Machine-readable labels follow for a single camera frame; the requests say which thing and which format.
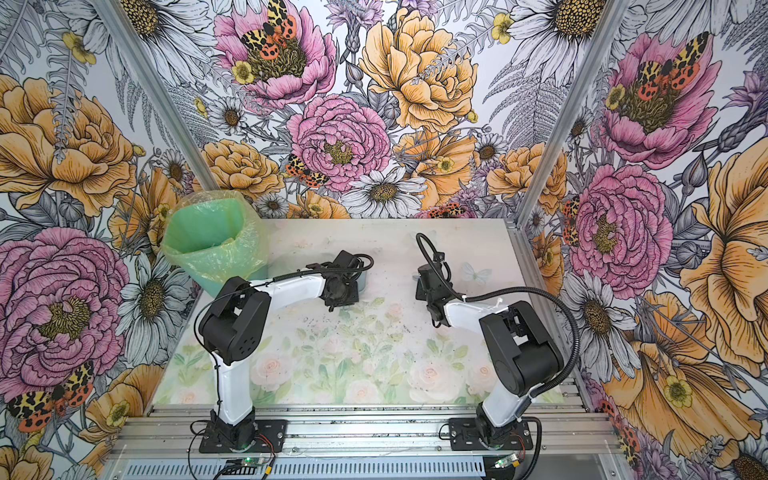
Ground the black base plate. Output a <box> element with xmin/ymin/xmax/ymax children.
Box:
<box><xmin>447</xmin><ymin>418</ymin><xmax>534</xmax><ymax>451</ymax></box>
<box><xmin>199</xmin><ymin>419</ymin><xmax>288</xmax><ymax>454</ymax></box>

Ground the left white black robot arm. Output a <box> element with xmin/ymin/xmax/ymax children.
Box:
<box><xmin>196</xmin><ymin>250</ymin><xmax>374</xmax><ymax>453</ymax></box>

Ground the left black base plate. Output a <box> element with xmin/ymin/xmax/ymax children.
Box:
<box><xmin>199</xmin><ymin>419</ymin><xmax>288</xmax><ymax>454</ymax></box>

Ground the aluminium rail frame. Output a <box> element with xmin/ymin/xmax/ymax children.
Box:
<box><xmin>103</xmin><ymin>406</ymin><xmax>631</xmax><ymax>479</ymax></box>

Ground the green bin with bag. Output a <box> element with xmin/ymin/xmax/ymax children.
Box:
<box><xmin>160</xmin><ymin>190</ymin><xmax>269</xmax><ymax>296</ymax></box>

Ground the grey-green plastic dustpan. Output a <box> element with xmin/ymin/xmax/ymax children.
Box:
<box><xmin>356</xmin><ymin>271</ymin><xmax>368</xmax><ymax>293</ymax></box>

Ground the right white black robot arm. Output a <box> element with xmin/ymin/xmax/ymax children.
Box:
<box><xmin>415</xmin><ymin>264</ymin><xmax>577</xmax><ymax>449</ymax></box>

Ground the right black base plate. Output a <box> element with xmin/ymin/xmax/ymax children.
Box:
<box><xmin>447</xmin><ymin>418</ymin><xmax>534</xmax><ymax>451</ymax></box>

